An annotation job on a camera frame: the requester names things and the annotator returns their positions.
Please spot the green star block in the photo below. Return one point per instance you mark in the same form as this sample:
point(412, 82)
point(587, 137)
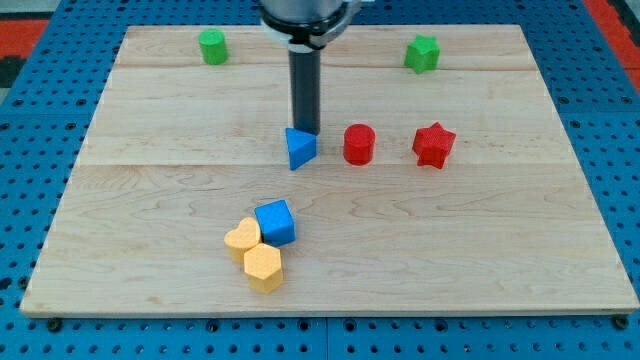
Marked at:
point(422, 54)

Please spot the yellow hexagon block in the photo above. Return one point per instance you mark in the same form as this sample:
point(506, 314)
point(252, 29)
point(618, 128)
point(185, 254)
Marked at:
point(263, 268)

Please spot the blue cube block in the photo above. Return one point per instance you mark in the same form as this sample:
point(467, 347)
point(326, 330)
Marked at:
point(276, 223)

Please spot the red star block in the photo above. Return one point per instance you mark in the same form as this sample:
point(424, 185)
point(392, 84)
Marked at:
point(432, 145)

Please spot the yellow heart block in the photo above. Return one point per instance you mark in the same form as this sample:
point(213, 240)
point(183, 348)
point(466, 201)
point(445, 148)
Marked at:
point(243, 238)

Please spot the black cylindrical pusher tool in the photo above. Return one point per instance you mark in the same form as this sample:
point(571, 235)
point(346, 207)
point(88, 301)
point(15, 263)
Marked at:
point(305, 80)

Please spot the wooden board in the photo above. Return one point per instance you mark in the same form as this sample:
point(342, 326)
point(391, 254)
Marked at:
point(179, 152)

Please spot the blue triangle block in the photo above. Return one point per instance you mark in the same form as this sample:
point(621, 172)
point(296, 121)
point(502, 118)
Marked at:
point(301, 147)

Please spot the red cylinder block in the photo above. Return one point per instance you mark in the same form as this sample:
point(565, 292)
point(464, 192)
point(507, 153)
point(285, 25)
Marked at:
point(359, 142)

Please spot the green cylinder block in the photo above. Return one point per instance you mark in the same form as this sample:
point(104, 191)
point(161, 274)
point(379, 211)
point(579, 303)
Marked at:
point(213, 47)

